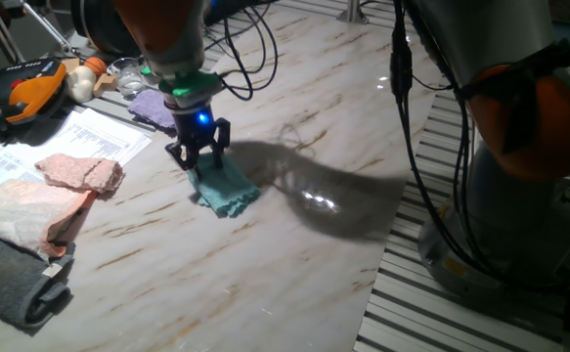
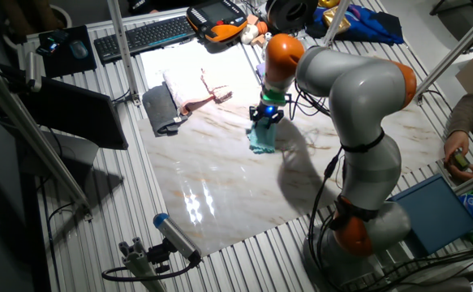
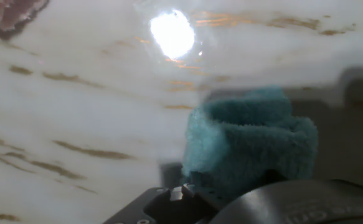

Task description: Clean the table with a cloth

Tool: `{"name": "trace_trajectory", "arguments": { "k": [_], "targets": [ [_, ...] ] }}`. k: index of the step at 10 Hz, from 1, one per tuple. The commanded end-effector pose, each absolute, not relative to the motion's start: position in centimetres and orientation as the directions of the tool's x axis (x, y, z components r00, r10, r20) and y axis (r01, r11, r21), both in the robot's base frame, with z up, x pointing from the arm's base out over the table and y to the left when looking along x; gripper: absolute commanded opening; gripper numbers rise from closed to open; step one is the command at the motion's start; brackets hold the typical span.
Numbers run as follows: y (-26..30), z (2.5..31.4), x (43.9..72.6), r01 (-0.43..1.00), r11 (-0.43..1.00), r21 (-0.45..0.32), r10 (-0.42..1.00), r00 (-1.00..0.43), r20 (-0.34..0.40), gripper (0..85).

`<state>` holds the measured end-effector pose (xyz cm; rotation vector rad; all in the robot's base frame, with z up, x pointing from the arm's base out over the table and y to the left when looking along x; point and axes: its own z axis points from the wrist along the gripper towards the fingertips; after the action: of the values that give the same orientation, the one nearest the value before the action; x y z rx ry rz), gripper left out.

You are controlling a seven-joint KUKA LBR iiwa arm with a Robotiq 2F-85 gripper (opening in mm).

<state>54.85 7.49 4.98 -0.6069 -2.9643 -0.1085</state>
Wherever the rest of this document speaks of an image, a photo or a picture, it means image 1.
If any large pink white towel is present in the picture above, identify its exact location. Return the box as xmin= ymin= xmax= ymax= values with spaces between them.
xmin=0 ymin=178 xmax=99 ymax=259

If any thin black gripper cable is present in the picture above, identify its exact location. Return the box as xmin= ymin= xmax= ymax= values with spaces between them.
xmin=203 ymin=0 xmax=280 ymax=102

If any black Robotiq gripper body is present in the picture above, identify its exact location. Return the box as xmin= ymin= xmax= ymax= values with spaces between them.
xmin=170 ymin=104 xmax=218 ymax=154

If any purple terry cloth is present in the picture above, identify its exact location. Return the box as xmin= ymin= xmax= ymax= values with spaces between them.
xmin=127 ymin=88 xmax=178 ymax=134

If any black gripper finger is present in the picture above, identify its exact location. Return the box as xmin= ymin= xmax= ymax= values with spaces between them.
xmin=164 ymin=139 xmax=203 ymax=180
xmin=209 ymin=116 xmax=232 ymax=170

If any orange black teach pendant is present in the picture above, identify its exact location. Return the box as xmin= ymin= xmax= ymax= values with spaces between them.
xmin=0 ymin=58 xmax=68 ymax=132

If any teal terry cloth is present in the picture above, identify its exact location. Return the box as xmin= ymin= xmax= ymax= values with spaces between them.
xmin=185 ymin=151 xmax=262 ymax=218

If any white garlic shaped toy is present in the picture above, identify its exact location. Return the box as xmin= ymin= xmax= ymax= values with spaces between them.
xmin=64 ymin=65 xmax=98 ymax=105

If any small orange toy basketball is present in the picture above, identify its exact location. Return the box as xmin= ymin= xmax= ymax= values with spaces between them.
xmin=83 ymin=56 xmax=108 ymax=78

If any metal post base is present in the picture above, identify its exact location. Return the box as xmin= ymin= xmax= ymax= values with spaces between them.
xmin=336 ymin=0 xmax=370 ymax=24

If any printed white paper sheet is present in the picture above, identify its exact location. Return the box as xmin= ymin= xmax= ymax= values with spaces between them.
xmin=0 ymin=145 xmax=46 ymax=206
xmin=18 ymin=108 xmax=153 ymax=167

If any notched wooden block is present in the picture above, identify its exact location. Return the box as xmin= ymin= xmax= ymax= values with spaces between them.
xmin=92 ymin=72 xmax=118 ymax=98

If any large black round device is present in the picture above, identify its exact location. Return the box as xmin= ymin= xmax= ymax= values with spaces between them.
xmin=68 ymin=0 xmax=142 ymax=56

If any small pink terry cloth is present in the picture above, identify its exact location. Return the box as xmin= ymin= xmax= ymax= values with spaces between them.
xmin=34 ymin=153 xmax=126 ymax=194

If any glass beaker with clear liquid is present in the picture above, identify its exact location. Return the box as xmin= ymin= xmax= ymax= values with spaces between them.
xmin=107 ymin=57 xmax=148 ymax=99

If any gray folded towel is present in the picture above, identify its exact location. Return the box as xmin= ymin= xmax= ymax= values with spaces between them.
xmin=0 ymin=234 xmax=76 ymax=330

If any black cable bundle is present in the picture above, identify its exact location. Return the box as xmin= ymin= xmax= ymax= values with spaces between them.
xmin=389 ymin=0 xmax=492 ymax=281

